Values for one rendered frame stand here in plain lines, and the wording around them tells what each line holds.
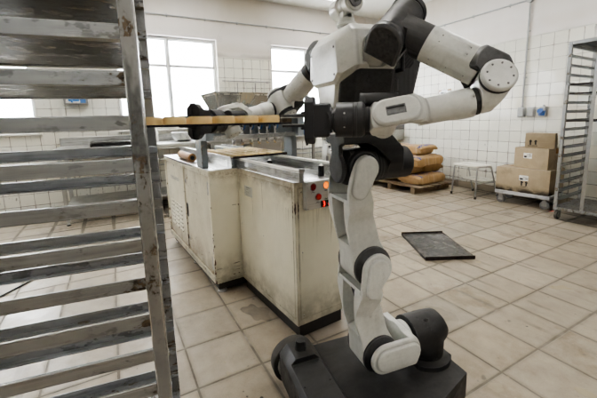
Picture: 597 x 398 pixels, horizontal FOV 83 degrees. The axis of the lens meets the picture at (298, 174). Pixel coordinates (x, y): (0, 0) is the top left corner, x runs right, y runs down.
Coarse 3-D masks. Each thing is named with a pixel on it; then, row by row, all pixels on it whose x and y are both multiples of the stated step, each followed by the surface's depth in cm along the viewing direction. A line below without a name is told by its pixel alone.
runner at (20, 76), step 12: (0, 72) 62; (12, 72) 62; (24, 72) 63; (36, 72) 64; (48, 72) 64; (60, 72) 65; (72, 72) 66; (84, 72) 66; (96, 72) 67; (108, 72) 68; (120, 72) 69; (0, 84) 63; (12, 84) 63; (24, 84) 64; (36, 84) 64; (48, 84) 65; (60, 84) 65; (72, 84) 66; (84, 84) 67; (96, 84) 67; (108, 84) 68; (120, 84) 69
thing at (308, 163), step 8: (264, 160) 250; (272, 160) 240; (280, 160) 230; (288, 160) 221; (296, 160) 213; (304, 160) 205; (312, 160) 198; (320, 160) 195; (304, 168) 206; (312, 168) 199; (328, 168) 186
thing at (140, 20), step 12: (144, 12) 105; (144, 24) 106; (144, 48) 106; (144, 72) 107; (144, 84) 108; (156, 144) 112; (156, 156) 112; (156, 168) 113; (156, 192) 114; (156, 216) 115; (168, 264) 121; (168, 288) 120; (168, 312) 121; (168, 336) 122
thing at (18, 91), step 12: (0, 96) 90; (12, 96) 90; (24, 96) 91; (36, 96) 92; (48, 96) 93; (60, 96) 94; (72, 96) 95; (84, 96) 97; (96, 96) 98; (108, 96) 99; (120, 96) 100
